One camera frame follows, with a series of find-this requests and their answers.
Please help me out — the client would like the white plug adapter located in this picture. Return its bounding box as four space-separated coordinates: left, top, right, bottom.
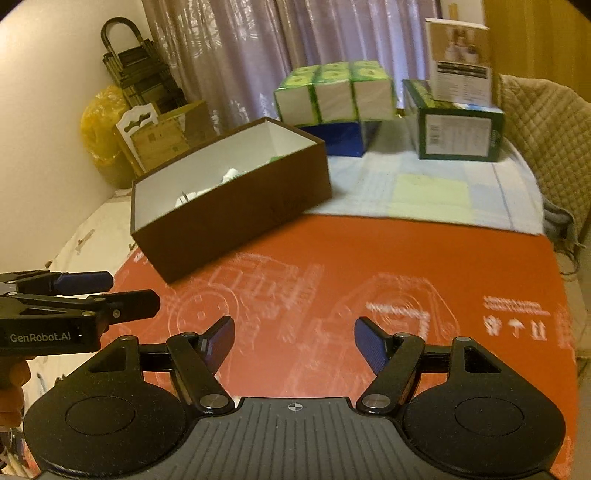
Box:
175 188 211 208

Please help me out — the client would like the mint handheld fan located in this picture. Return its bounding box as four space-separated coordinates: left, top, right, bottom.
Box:
221 168 242 184

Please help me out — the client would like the person's left hand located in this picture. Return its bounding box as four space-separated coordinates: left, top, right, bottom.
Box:
0 357 31 429

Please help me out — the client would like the cream patterned cloth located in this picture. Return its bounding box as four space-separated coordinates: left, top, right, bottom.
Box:
18 188 136 416

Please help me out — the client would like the brown cardboard storage box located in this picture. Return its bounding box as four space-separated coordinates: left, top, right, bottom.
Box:
130 117 332 283

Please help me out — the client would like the yellow plastic bag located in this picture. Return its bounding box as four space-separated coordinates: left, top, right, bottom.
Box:
79 85 135 189

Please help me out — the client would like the black folding cart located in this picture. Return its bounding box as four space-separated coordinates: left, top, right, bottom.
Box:
100 17 187 113

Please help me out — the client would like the dark blue box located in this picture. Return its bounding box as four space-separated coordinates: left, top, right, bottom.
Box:
301 121 381 157

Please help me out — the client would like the green white carton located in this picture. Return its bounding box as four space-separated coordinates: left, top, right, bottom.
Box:
403 80 505 162

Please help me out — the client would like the green tissue pack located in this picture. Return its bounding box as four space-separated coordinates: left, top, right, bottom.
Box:
273 60 397 126

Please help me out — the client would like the mauve curtain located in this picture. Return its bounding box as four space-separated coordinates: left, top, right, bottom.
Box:
142 0 437 132

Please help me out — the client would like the quilted beige chair cover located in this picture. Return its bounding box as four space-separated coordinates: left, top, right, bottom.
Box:
496 74 590 254

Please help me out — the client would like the white product box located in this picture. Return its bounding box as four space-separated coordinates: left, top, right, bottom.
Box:
425 18 493 107

